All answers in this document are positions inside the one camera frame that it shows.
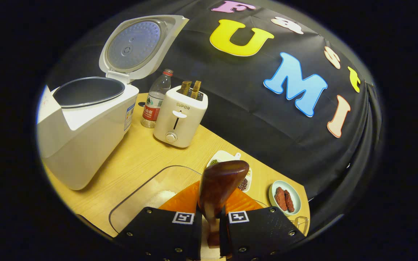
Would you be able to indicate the dark wooden spoon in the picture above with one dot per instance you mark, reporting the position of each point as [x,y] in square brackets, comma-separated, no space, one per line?
[220,181]

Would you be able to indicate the white rice cooker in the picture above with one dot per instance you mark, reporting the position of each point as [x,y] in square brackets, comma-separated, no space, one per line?
[85,145]

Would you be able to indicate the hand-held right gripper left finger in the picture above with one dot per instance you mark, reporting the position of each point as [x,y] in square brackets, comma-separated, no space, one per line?
[158,232]

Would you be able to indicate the clear water bottle red label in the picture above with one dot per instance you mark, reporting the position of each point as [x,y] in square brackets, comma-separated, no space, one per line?
[156,98]

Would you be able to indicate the red sausage piece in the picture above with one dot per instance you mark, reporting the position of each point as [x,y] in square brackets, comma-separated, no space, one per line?
[289,201]
[281,198]

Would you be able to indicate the clear plastic box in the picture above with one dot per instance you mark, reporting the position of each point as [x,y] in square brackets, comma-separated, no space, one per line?
[140,188]

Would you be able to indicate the white divided grain dish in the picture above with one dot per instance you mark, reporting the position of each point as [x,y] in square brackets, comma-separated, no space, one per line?
[223,156]

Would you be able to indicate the brown toast slice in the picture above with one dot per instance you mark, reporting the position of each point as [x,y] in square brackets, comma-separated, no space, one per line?
[196,90]
[185,87]

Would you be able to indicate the light green plate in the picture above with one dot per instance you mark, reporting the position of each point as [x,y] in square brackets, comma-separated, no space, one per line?
[296,195]

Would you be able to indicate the white toaster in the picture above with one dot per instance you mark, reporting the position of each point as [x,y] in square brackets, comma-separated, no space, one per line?
[180,119]

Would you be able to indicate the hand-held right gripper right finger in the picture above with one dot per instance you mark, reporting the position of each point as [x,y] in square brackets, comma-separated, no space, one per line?
[263,232]

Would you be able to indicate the glass chopstick holder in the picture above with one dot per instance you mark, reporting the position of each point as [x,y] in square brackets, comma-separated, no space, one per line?
[299,223]

